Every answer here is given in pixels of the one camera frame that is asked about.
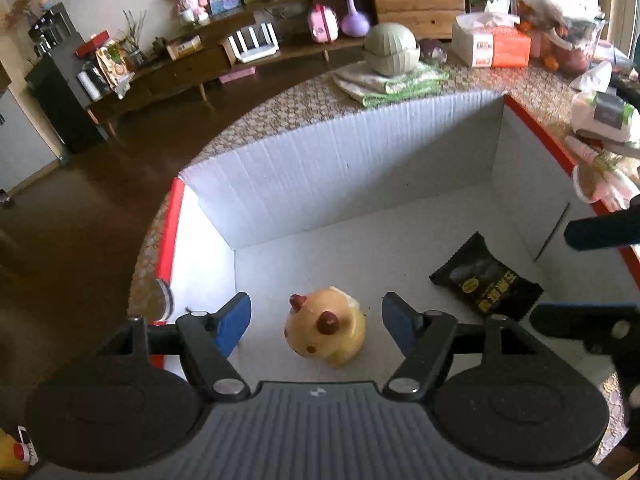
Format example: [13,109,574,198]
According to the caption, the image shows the purple vase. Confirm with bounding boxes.
[341,0,371,38]

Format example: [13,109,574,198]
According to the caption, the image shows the orange white tissue box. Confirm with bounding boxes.
[451,12,532,68]

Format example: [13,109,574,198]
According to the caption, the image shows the red cardboard box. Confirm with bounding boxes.
[150,88,640,386]

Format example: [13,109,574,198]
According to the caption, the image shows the folded green white cloth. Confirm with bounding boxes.
[332,62,449,108]

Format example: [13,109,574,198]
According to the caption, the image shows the pink sachet packet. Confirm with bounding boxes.
[564,136,639,211]

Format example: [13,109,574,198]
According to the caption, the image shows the lace patterned tablecloth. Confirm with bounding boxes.
[127,49,640,466]

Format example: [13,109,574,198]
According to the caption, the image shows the black snack packet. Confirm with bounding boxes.
[430,232,544,322]

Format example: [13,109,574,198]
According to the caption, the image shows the wooden tv console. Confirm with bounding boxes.
[86,0,470,136]

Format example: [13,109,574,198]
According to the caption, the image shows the white green plastic bag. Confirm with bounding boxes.
[570,91,639,144]

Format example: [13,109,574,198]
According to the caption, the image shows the plastic bag of fruit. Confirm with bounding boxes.
[518,0,606,76]

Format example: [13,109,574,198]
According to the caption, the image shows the black cabinet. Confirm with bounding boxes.
[25,3,106,155]

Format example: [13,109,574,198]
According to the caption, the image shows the white wifi router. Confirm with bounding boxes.
[228,23,280,64]

